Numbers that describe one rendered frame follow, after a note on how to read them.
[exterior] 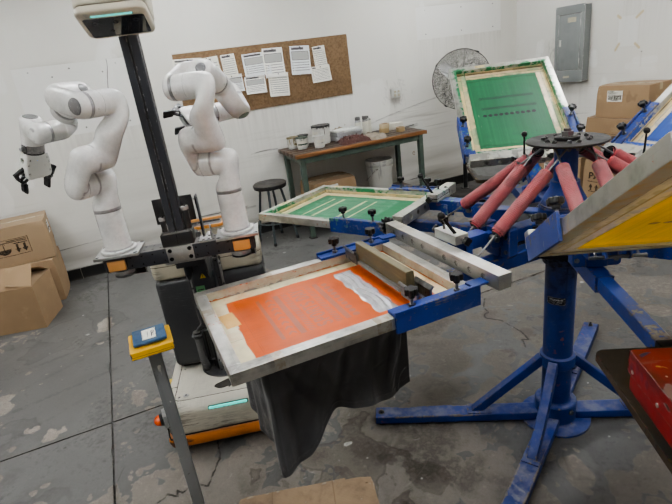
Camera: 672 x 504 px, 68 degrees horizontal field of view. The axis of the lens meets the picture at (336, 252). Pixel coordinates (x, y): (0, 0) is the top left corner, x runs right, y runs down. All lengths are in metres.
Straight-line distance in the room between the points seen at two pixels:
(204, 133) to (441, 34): 4.91
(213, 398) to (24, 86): 3.54
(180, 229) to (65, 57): 3.45
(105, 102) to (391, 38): 4.58
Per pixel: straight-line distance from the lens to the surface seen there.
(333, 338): 1.38
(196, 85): 1.72
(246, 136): 5.39
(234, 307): 1.74
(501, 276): 1.57
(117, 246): 1.98
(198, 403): 2.54
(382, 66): 5.97
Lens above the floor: 1.70
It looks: 21 degrees down
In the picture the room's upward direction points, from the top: 8 degrees counter-clockwise
